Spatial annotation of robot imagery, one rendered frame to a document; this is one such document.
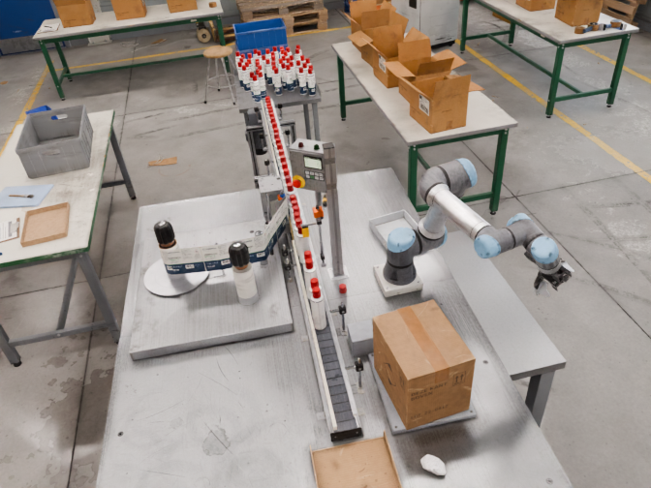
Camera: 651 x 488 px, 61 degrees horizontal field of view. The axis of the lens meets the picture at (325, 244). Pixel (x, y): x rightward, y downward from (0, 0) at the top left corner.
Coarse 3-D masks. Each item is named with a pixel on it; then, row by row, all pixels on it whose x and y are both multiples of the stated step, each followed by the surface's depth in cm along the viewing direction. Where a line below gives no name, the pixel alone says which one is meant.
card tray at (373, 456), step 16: (384, 432) 188; (336, 448) 188; (352, 448) 188; (368, 448) 188; (384, 448) 187; (320, 464) 184; (336, 464) 184; (352, 464) 183; (368, 464) 183; (384, 464) 183; (320, 480) 180; (336, 480) 179; (352, 480) 179; (368, 480) 179; (384, 480) 178
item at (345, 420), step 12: (300, 264) 261; (324, 336) 223; (324, 348) 219; (324, 360) 213; (336, 360) 213; (336, 372) 209; (336, 384) 204; (336, 396) 200; (348, 396) 199; (336, 408) 196; (348, 408) 196; (336, 420) 192; (348, 420) 191; (336, 432) 188
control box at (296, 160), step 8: (296, 144) 229; (304, 144) 228; (312, 144) 228; (320, 144) 227; (296, 152) 226; (304, 152) 224; (312, 152) 223; (320, 152) 222; (296, 160) 228; (296, 168) 231; (304, 168) 229; (312, 168) 227; (296, 176) 233; (304, 176) 231; (304, 184) 234; (312, 184) 232; (320, 184) 230
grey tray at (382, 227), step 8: (384, 216) 287; (392, 216) 289; (400, 216) 291; (408, 216) 287; (376, 224) 288; (384, 224) 289; (392, 224) 289; (400, 224) 288; (408, 224) 288; (416, 224) 280; (376, 232) 281; (384, 232) 283; (384, 240) 273
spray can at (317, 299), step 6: (318, 288) 216; (318, 294) 216; (312, 300) 217; (318, 300) 216; (312, 306) 219; (318, 306) 218; (324, 306) 220; (312, 312) 222; (318, 312) 220; (324, 312) 222; (318, 318) 222; (324, 318) 223; (318, 324) 224; (324, 324) 225
